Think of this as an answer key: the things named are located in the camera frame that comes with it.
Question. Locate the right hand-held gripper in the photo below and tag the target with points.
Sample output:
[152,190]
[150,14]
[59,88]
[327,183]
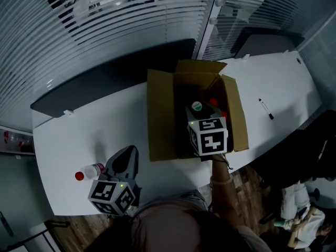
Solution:
[210,138]

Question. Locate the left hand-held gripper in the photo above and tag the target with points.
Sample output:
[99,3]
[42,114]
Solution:
[110,195]

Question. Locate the white-green capped clear bottle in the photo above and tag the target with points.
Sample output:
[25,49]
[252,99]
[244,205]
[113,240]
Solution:
[197,106]

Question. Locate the red-capped clear bottle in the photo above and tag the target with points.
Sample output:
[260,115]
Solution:
[213,101]
[90,171]
[224,113]

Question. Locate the brown cardboard box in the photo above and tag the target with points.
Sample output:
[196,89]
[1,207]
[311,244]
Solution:
[160,114]

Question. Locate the person's right forearm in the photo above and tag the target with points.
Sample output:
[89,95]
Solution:
[223,201]

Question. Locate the white table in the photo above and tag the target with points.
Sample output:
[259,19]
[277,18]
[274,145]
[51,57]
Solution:
[78,140]

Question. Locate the black marker pen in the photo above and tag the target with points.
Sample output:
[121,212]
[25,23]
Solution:
[266,108]

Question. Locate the person's grey trousers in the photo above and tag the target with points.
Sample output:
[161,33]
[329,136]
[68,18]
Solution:
[191,198]

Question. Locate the person's mauve shirt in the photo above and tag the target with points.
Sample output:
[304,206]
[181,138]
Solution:
[170,230]

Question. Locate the long dark desk partition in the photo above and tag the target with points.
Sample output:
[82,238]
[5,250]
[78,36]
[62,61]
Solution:
[105,83]

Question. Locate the round white door knob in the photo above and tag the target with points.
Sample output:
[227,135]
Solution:
[219,2]
[213,20]

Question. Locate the short dark desk partition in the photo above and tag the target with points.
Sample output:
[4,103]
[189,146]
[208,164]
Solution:
[267,46]

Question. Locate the whiteboard on black stand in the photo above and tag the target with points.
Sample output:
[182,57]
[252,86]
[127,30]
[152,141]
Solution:
[31,235]

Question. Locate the white horizontal blinds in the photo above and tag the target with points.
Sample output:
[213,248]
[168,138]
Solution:
[92,22]
[262,6]

